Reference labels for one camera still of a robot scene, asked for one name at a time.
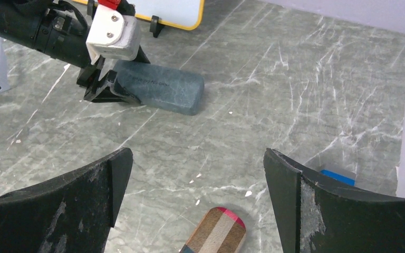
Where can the small blue card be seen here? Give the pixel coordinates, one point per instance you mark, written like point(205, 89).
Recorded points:
point(339, 177)

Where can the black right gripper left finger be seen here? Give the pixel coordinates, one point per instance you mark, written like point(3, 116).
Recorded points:
point(73, 212)

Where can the yellow framed whiteboard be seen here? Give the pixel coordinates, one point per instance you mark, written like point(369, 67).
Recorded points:
point(182, 14)

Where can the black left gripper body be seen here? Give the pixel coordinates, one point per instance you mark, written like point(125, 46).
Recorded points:
point(58, 30)

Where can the plaid glasses case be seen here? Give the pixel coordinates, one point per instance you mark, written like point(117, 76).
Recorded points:
point(219, 231)

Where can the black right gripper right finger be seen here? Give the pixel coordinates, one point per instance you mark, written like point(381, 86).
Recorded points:
point(316, 213)

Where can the blue glasses case green lining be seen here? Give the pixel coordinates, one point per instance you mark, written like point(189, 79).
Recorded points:
point(162, 87)

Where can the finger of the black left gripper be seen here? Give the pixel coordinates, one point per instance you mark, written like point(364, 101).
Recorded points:
point(141, 56)
point(107, 89)

